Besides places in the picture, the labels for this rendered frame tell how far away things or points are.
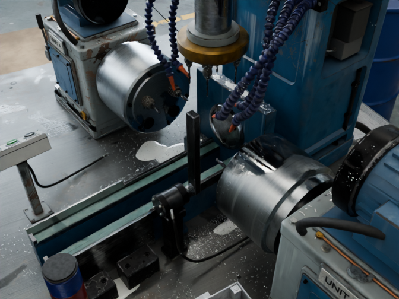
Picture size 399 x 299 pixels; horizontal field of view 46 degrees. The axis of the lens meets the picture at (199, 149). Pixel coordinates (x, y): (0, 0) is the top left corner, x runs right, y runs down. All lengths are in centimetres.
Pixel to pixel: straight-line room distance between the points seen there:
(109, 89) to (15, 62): 223
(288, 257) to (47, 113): 119
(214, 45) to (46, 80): 111
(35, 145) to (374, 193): 89
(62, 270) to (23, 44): 314
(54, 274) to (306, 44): 80
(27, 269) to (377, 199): 95
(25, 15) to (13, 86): 263
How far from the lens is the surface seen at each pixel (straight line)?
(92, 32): 160
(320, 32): 120
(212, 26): 113
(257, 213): 106
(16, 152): 134
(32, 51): 375
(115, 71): 146
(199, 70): 141
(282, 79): 133
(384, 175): 85
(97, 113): 166
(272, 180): 105
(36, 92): 205
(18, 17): 469
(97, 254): 126
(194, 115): 105
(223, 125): 140
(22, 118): 191
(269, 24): 108
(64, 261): 85
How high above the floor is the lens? 189
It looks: 41 degrees down
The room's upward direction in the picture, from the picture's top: 1 degrees counter-clockwise
